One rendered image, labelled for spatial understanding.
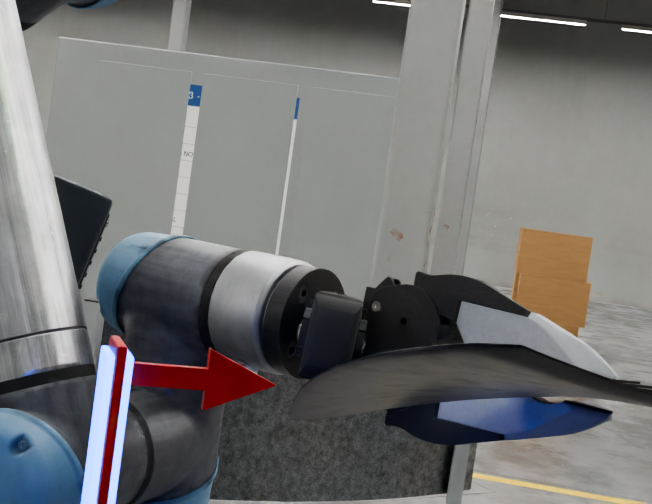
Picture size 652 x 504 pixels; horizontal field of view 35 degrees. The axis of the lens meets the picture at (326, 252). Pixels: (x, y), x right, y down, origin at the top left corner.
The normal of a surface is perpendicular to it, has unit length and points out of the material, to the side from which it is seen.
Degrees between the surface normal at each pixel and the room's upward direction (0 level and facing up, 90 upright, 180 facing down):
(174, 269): 61
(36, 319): 70
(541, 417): 84
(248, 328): 103
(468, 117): 90
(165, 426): 57
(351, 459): 90
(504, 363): 161
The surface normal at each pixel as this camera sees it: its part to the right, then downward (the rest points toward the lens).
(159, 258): -0.40, -0.58
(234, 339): -0.58, 0.40
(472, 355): -0.22, 0.93
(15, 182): 0.60, -0.24
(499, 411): -0.55, -0.14
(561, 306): -0.16, 0.03
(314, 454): 0.46, 0.11
